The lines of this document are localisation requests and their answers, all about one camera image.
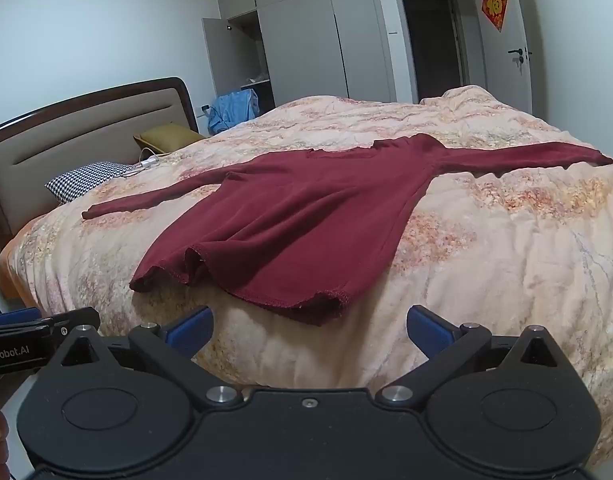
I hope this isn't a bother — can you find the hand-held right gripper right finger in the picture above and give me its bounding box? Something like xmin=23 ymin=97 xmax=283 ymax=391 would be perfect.
xmin=375 ymin=305 xmax=571 ymax=409

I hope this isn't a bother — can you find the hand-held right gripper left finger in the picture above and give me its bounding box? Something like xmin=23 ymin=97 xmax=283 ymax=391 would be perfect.
xmin=46 ymin=305 xmax=244 ymax=409

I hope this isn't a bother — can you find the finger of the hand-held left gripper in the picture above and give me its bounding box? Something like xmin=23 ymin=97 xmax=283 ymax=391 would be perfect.
xmin=38 ymin=308 xmax=102 ymax=339
xmin=0 ymin=306 xmax=42 ymax=328

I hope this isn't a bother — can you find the maroon long-sleeved sweater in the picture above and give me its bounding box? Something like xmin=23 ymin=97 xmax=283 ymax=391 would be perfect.
xmin=81 ymin=133 xmax=613 ymax=327

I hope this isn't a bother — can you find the orange bed sheet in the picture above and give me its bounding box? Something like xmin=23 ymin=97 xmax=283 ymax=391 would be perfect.
xmin=0 ymin=240 xmax=32 ymax=302

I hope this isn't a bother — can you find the floral peach bed blanket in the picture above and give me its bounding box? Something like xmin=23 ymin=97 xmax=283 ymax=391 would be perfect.
xmin=0 ymin=85 xmax=613 ymax=453

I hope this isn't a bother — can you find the houndstooth pillow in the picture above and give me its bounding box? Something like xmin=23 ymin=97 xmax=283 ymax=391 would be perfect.
xmin=45 ymin=161 xmax=136 ymax=206

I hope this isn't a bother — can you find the beige padded headboard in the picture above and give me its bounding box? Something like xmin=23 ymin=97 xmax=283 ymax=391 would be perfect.
xmin=0 ymin=77 xmax=201 ymax=251

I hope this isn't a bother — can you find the mustard yellow pillow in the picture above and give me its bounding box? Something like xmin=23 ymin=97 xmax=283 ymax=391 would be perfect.
xmin=133 ymin=126 xmax=206 ymax=157

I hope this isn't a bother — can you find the blue garment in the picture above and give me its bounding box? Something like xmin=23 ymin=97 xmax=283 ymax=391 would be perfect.
xmin=208 ymin=89 xmax=260 ymax=136

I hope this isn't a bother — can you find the open grey wardrobe door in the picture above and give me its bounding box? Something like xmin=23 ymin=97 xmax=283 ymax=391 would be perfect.
xmin=202 ymin=16 xmax=243 ymax=97

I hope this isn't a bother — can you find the white room door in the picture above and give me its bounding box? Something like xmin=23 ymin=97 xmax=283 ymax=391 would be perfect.
xmin=467 ymin=0 xmax=533 ymax=116

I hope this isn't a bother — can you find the grey built-in wardrobe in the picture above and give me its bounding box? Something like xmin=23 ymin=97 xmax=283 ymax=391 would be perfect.
xmin=202 ymin=0 xmax=398 ymax=111

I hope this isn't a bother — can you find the white charger with cable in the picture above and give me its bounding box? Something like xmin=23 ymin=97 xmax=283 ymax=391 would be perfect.
xmin=119 ymin=147 xmax=160 ymax=179

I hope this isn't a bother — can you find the red diamond wall decoration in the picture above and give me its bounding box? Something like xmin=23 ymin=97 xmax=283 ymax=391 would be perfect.
xmin=481 ymin=0 xmax=509 ymax=33

